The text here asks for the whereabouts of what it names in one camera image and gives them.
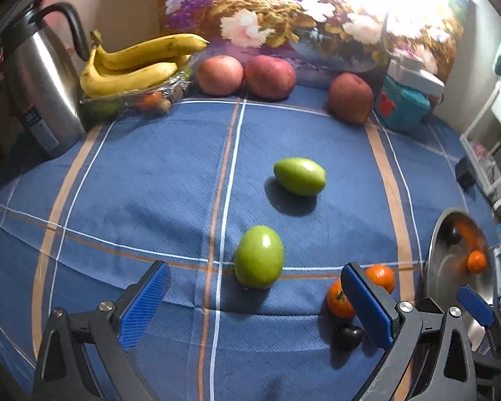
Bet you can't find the wrapped orange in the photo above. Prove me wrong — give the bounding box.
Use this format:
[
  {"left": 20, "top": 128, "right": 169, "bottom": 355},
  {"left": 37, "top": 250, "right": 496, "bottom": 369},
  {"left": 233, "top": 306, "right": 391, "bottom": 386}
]
[{"left": 140, "top": 92, "right": 163, "bottom": 110}]

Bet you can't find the blue plaid tablecloth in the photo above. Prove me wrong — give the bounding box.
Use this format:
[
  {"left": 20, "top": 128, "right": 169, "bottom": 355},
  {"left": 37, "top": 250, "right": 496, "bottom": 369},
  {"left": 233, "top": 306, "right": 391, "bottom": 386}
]
[{"left": 0, "top": 96, "right": 501, "bottom": 401}]

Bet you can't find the dark red apple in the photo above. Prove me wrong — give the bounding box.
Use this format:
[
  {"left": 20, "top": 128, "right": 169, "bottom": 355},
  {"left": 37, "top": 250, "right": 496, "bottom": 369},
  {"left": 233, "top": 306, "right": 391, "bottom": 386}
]
[{"left": 244, "top": 55, "right": 297, "bottom": 101}]

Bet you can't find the round metal bowl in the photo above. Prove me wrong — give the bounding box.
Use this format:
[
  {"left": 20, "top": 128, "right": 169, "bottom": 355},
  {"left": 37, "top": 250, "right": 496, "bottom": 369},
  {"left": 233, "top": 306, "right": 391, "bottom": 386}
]
[{"left": 425, "top": 207, "right": 501, "bottom": 352}]

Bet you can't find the clear plastic fruit tray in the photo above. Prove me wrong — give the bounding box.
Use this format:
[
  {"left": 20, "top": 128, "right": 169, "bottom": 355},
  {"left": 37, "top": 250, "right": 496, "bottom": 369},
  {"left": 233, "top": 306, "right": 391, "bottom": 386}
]
[{"left": 78, "top": 69, "right": 193, "bottom": 118}]

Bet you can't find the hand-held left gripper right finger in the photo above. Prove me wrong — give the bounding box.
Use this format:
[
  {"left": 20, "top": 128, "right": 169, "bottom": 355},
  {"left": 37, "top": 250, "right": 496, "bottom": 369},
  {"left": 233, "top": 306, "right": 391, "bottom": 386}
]
[{"left": 340, "top": 262, "right": 477, "bottom": 401}]

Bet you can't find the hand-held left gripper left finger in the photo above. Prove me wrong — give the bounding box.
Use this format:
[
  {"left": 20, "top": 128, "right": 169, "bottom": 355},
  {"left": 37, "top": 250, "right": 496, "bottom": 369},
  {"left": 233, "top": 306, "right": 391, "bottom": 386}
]
[{"left": 32, "top": 260, "right": 172, "bottom": 401}]

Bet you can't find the small black box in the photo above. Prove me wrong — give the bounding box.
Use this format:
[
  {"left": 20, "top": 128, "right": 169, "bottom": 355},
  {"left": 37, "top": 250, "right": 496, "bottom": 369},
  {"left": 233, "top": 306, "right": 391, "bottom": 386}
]
[{"left": 455, "top": 156, "right": 477, "bottom": 190}]

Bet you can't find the pale red apple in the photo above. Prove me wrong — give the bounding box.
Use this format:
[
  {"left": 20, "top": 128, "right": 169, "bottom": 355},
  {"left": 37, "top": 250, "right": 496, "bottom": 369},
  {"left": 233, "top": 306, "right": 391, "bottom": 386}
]
[{"left": 197, "top": 55, "right": 244, "bottom": 96}]

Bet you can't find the large orange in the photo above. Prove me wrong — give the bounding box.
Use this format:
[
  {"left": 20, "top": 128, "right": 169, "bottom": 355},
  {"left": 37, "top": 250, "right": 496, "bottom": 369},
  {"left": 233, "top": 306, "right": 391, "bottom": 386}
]
[{"left": 467, "top": 251, "right": 487, "bottom": 274}]

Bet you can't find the tall red apple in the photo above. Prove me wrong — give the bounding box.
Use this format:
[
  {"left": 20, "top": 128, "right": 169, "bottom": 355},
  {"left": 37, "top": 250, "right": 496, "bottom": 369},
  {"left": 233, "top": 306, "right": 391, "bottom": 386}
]
[{"left": 328, "top": 72, "right": 374, "bottom": 125}]

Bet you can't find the floral painting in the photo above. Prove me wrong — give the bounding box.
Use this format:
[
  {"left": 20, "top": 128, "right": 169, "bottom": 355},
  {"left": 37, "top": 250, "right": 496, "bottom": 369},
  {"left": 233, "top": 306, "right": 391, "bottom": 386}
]
[{"left": 158, "top": 0, "right": 470, "bottom": 88}]

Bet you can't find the large dark plum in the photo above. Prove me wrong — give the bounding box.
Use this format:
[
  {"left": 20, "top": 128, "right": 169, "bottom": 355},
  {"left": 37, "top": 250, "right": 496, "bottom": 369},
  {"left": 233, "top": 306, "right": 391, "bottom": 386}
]
[{"left": 332, "top": 325, "right": 365, "bottom": 352}]

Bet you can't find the round green mango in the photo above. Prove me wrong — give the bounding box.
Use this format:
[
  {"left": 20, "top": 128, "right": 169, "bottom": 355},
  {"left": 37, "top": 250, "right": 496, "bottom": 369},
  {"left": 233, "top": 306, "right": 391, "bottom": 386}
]
[{"left": 234, "top": 225, "right": 285, "bottom": 290}]

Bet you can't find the white box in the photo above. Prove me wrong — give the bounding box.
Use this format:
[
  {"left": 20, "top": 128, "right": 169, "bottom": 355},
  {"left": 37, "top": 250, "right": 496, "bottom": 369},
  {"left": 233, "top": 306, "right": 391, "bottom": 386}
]
[{"left": 387, "top": 56, "right": 445, "bottom": 97}]

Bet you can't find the wrapped green fruit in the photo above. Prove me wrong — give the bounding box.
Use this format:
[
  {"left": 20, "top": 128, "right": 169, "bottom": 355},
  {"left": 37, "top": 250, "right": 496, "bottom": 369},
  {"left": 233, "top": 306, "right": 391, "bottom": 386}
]
[{"left": 88, "top": 99, "right": 122, "bottom": 117}]

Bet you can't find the stainless steel kettle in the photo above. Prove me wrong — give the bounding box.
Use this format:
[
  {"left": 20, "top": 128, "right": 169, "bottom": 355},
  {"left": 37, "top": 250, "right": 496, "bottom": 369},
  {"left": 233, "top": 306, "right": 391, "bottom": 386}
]
[{"left": 0, "top": 2, "right": 90, "bottom": 159}]

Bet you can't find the small orange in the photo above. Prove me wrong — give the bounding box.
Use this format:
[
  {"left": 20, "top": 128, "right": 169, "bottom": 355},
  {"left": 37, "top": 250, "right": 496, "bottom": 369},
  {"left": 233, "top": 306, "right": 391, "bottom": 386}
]
[{"left": 365, "top": 264, "right": 396, "bottom": 295}]

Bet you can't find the teal box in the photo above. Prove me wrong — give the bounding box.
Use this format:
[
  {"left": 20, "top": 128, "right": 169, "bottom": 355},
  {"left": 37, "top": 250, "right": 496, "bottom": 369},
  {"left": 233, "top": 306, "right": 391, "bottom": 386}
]
[{"left": 380, "top": 74, "right": 431, "bottom": 132}]

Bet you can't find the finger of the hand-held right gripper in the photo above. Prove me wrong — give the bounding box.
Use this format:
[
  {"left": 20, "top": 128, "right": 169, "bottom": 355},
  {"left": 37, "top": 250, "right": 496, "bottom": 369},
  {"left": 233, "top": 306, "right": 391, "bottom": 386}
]
[
  {"left": 417, "top": 298, "right": 447, "bottom": 330},
  {"left": 456, "top": 285, "right": 497, "bottom": 328}
]

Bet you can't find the orange with dark stem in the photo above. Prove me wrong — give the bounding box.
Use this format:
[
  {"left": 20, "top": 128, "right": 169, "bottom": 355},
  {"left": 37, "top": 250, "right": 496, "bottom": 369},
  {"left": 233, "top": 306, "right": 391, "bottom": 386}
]
[{"left": 326, "top": 280, "right": 357, "bottom": 319}]

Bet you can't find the white rack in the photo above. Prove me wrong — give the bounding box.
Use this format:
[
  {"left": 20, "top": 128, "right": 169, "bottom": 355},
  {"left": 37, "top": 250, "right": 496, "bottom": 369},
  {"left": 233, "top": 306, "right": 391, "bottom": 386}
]
[{"left": 459, "top": 79, "right": 501, "bottom": 222}]

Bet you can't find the elongated green mango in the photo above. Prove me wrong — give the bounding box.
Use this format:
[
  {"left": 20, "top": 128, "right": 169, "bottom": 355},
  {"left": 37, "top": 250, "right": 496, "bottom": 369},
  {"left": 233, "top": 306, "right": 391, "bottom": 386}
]
[{"left": 273, "top": 157, "right": 327, "bottom": 197}]

